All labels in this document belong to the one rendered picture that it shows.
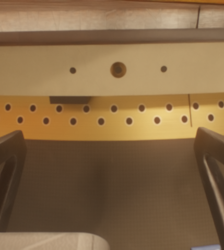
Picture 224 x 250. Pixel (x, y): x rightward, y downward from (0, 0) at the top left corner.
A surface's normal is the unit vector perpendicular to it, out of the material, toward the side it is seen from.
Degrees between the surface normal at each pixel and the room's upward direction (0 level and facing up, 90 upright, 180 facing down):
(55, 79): 90
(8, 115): 62
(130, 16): 90
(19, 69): 90
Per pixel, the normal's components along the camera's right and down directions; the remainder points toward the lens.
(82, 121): -0.06, -0.07
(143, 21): 0.04, 0.41
